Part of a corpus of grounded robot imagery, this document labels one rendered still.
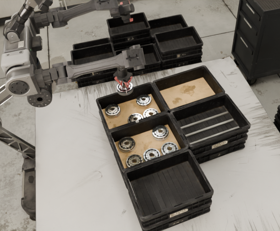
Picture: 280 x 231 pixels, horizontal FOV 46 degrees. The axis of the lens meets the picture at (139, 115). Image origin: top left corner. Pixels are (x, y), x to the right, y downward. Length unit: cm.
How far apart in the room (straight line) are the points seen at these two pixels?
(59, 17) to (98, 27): 254
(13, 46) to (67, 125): 84
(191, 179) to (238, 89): 93
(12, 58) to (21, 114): 199
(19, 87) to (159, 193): 91
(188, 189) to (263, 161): 56
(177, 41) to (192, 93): 109
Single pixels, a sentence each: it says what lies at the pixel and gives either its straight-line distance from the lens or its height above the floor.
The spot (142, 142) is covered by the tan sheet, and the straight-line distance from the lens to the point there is 205.
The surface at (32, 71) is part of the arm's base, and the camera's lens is 161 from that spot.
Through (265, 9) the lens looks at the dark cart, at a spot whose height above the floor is 86.
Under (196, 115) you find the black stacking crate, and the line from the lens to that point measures 219.
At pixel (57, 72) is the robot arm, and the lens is 163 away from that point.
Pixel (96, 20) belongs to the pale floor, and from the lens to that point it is 468.
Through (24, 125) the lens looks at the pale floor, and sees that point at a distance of 353.
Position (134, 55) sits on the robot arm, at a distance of 148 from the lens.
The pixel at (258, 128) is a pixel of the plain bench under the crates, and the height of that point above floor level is 70.
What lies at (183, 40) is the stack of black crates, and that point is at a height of 49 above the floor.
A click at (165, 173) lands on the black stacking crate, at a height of 83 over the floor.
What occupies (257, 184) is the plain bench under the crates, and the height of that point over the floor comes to 70.
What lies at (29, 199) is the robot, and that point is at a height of 24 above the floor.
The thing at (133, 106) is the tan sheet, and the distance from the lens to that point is 225.
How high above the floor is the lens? 248
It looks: 49 degrees down
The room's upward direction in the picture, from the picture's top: 7 degrees counter-clockwise
